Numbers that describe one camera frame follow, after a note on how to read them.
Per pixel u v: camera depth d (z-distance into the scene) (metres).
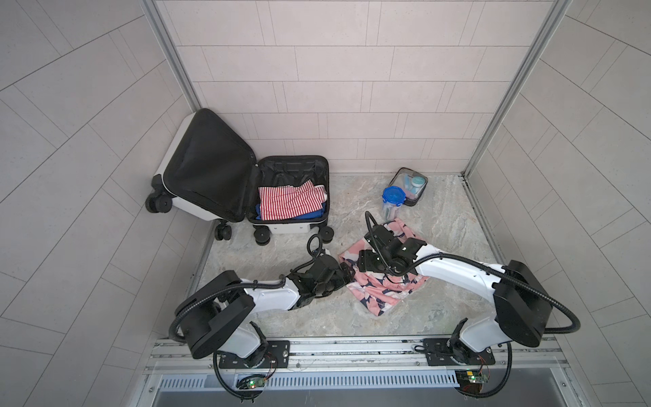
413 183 1.12
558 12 0.71
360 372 0.69
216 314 0.42
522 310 0.42
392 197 0.95
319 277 0.64
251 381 0.64
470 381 0.68
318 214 0.96
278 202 0.99
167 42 0.77
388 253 0.63
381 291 0.81
